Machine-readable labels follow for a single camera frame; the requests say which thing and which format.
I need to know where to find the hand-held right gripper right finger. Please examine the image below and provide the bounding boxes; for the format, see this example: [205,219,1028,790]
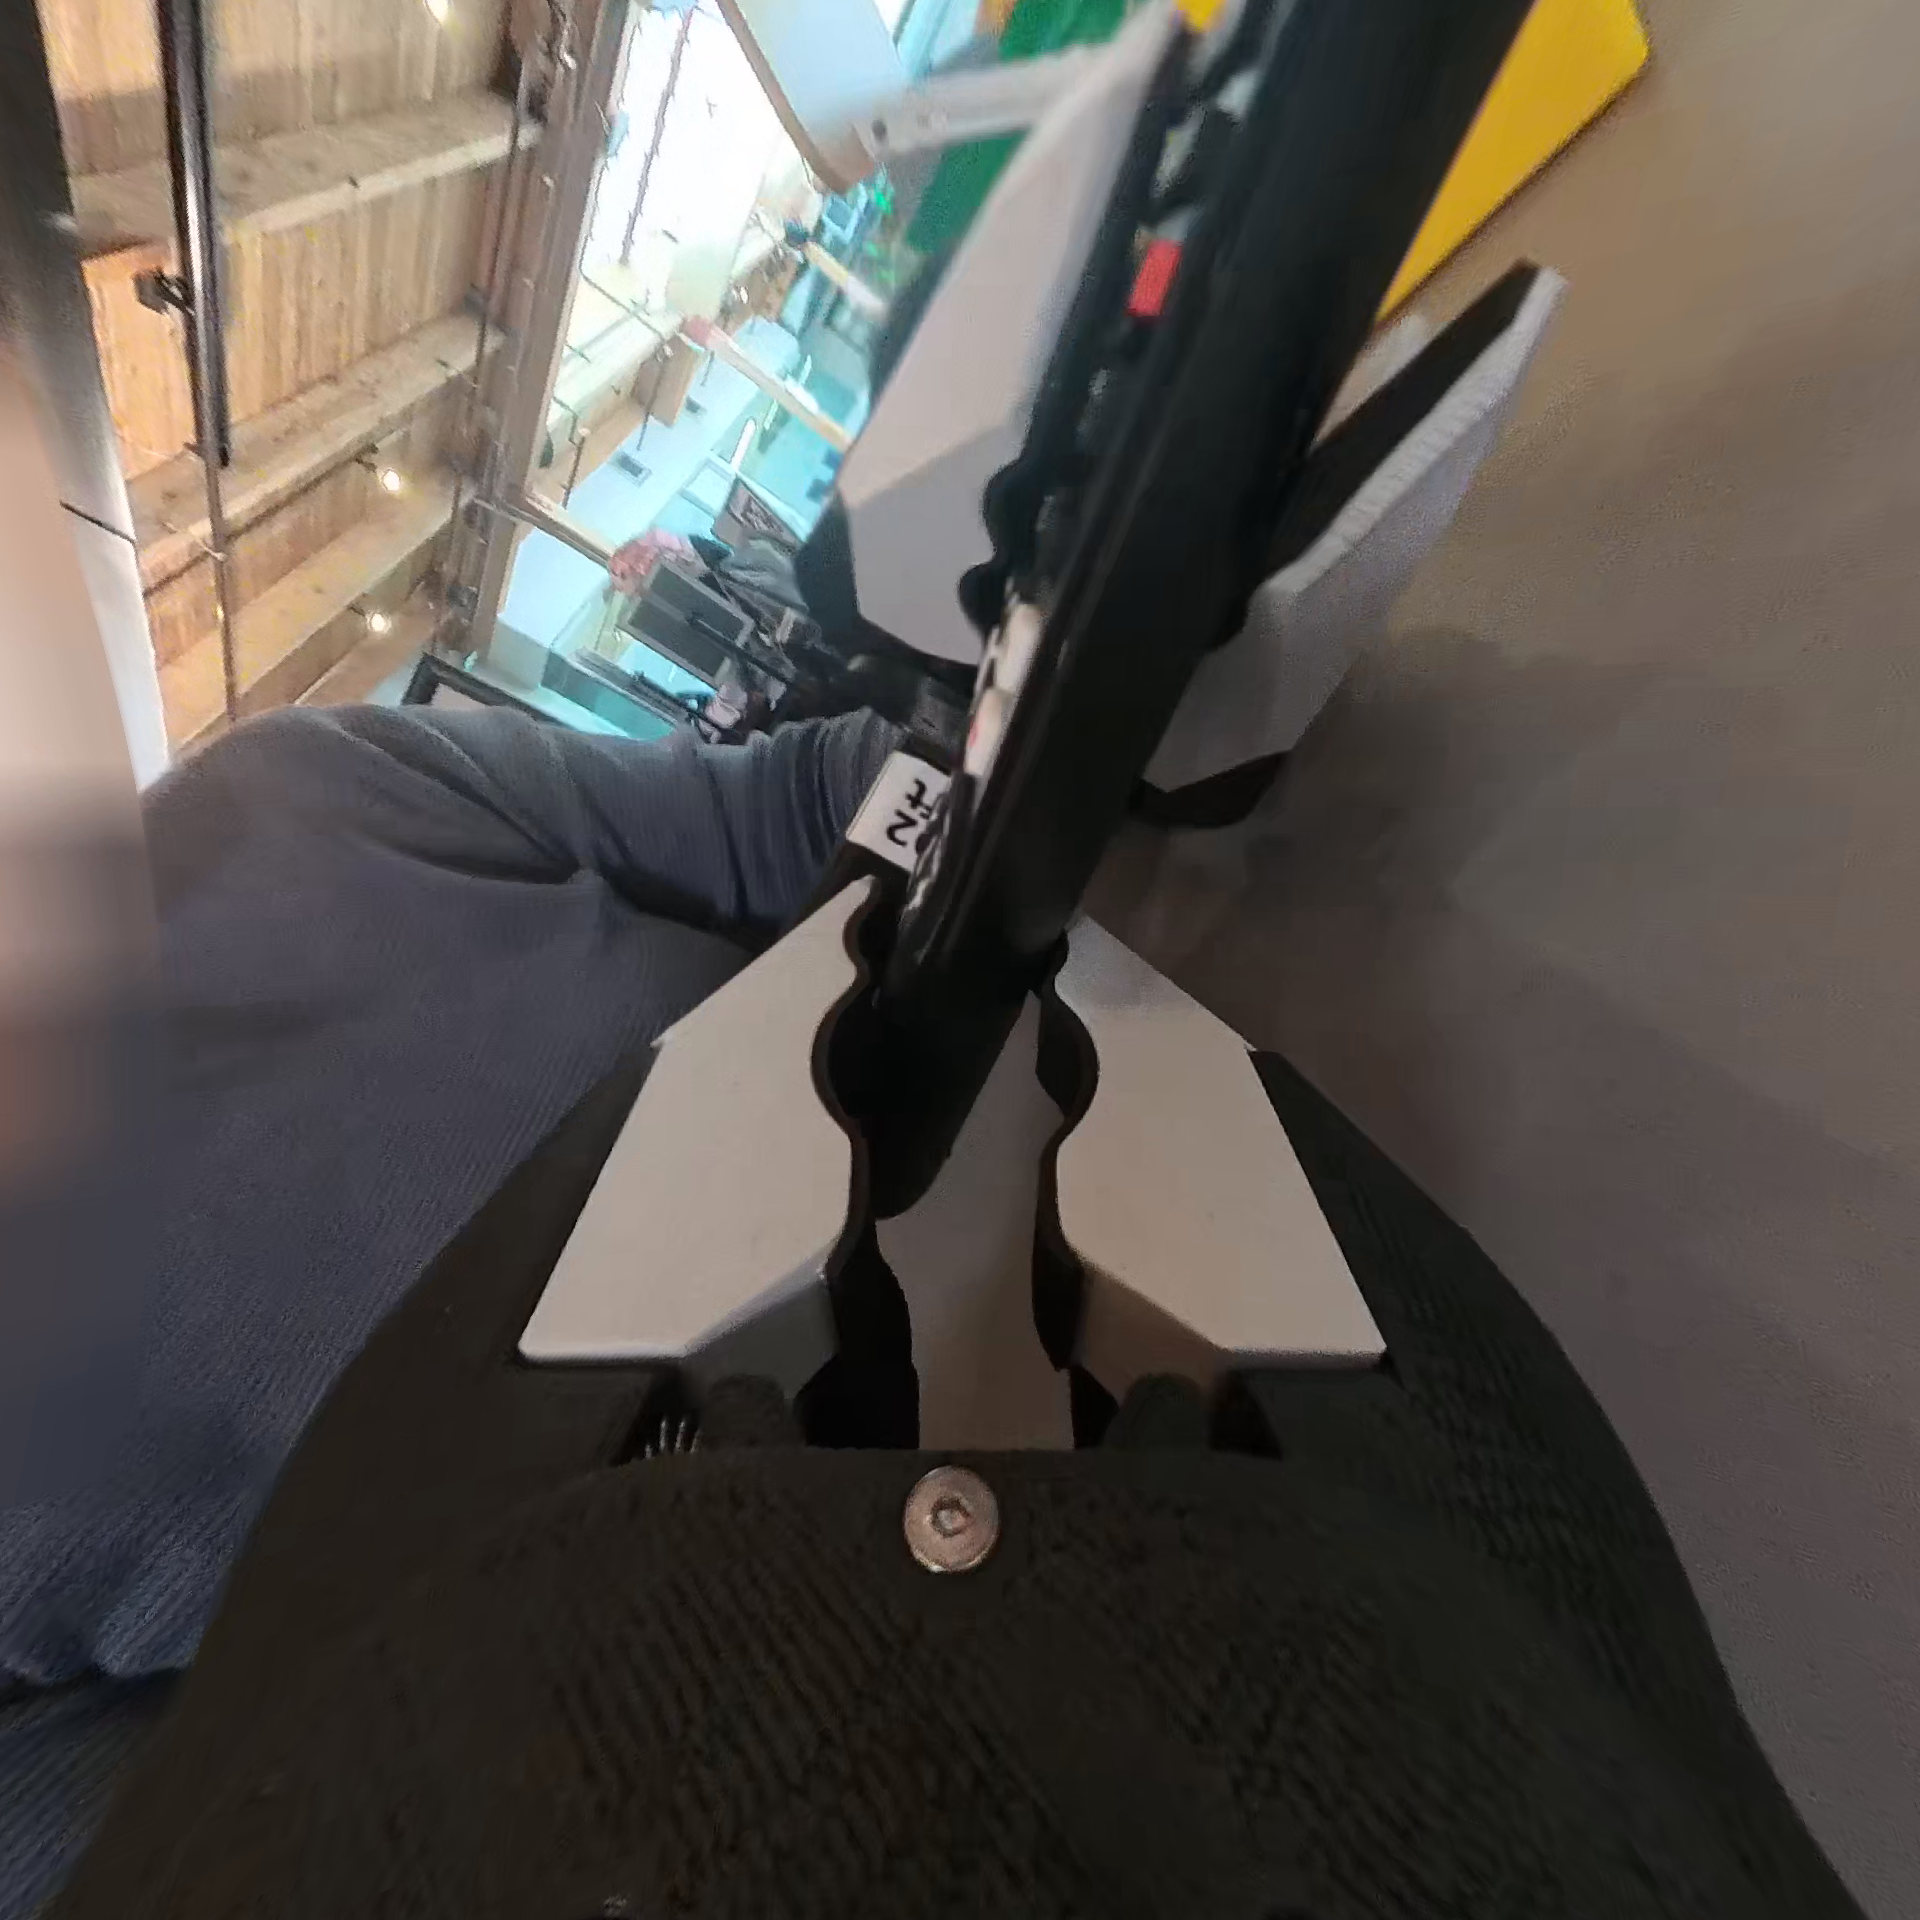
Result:
[1031,918,1386,1433]

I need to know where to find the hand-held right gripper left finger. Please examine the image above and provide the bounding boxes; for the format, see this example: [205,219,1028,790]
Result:
[516,881,916,1448]

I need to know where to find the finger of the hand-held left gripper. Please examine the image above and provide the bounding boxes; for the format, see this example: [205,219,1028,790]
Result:
[1155,262,1569,797]
[831,45,1179,665]

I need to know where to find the black remote control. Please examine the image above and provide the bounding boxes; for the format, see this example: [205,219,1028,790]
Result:
[870,0,1509,1221]

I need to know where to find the person's upper body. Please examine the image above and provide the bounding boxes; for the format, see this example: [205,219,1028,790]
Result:
[0,839,753,1705]

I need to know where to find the yellow plastic bin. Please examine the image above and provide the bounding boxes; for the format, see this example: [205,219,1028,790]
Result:
[1377,0,1652,325]

